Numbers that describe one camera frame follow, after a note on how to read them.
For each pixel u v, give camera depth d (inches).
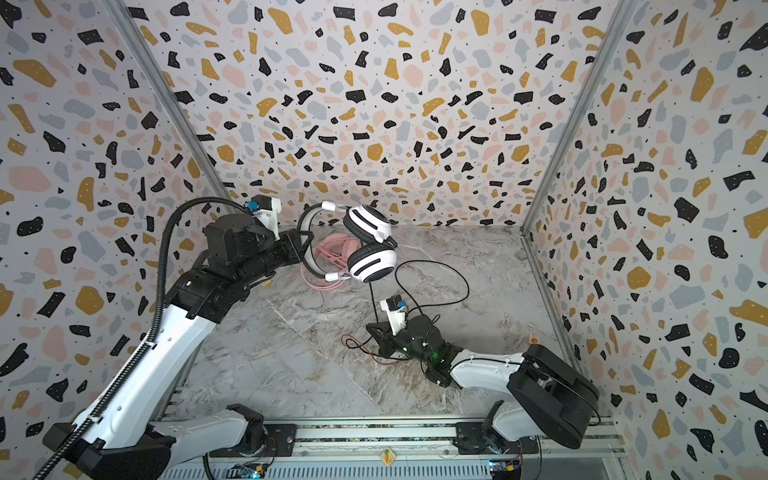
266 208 22.5
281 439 28.8
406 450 28.8
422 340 24.4
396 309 27.9
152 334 16.0
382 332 29.3
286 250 22.7
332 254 40.6
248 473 27.8
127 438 15.0
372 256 21.5
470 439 29.1
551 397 17.1
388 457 27.8
